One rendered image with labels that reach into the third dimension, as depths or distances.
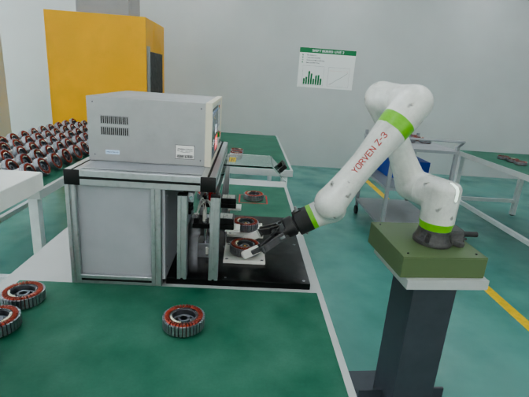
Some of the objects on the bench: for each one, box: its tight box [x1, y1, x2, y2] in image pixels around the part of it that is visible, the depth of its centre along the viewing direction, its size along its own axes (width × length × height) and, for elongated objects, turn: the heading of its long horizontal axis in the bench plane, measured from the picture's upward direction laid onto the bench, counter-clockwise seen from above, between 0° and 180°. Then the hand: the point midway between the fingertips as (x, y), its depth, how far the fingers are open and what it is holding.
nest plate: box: [223, 243, 265, 265], centre depth 149 cm, size 15×15×1 cm
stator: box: [230, 238, 260, 258], centre depth 148 cm, size 11×11×4 cm
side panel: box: [65, 184, 163, 286], centre depth 123 cm, size 28×3×32 cm, turn 79°
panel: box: [162, 190, 194, 279], centre depth 155 cm, size 1×66×30 cm, turn 169°
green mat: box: [193, 184, 292, 217], centre depth 222 cm, size 94×61×1 cm, turn 79°
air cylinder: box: [198, 236, 209, 258], centre depth 148 cm, size 5×8×6 cm
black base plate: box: [166, 213, 310, 290], centre depth 161 cm, size 47×64×2 cm
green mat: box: [0, 280, 349, 397], centre depth 98 cm, size 94×61×1 cm, turn 79°
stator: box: [235, 217, 259, 232], centre depth 171 cm, size 11×11×4 cm
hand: (245, 246), depth 148 cm, fingers open, 13 cm apart
